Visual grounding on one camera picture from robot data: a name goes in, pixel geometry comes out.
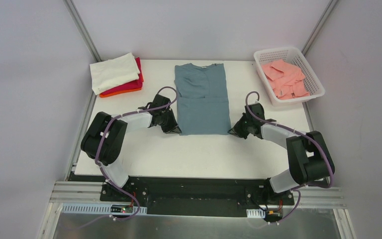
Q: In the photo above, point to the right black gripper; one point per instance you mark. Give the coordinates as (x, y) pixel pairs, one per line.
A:
(242, 124)

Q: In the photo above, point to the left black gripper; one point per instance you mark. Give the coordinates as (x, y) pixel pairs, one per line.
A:
(169, 122)

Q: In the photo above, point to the blue-grey t-shirt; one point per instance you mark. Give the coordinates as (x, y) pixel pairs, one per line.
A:
(203, 104)

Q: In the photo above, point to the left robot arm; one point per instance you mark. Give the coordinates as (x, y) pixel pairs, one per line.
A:
(104, 138)

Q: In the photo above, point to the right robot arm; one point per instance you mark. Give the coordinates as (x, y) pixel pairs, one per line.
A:
(307, 154)

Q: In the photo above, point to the red folded t-shirt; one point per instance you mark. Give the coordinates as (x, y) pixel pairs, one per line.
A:
(124, 78)

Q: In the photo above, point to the pink t-shirt in basket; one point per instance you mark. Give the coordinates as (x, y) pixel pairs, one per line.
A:
(285, 79)

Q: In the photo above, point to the white plastic basket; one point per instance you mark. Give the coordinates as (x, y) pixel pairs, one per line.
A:
(293, 56)

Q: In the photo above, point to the orange folded t-shirt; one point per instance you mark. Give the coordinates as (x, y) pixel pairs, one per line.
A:
(129, 87)

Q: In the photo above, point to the white folded t-shirt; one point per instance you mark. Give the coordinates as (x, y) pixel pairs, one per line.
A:
(100, 71)

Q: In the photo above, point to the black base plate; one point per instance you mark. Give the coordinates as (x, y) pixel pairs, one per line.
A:
(197, 196)

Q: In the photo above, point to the right white cable duct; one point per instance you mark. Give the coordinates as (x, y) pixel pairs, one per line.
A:
(255, 213)

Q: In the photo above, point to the white cable duct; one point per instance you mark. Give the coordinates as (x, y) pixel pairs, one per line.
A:
(255, 213)
(102, 209)

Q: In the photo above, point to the aluminium frame rail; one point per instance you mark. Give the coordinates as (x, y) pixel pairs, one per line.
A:
(76, 192)

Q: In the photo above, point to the left white cable duct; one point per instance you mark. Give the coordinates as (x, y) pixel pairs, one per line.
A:
(102, 209)

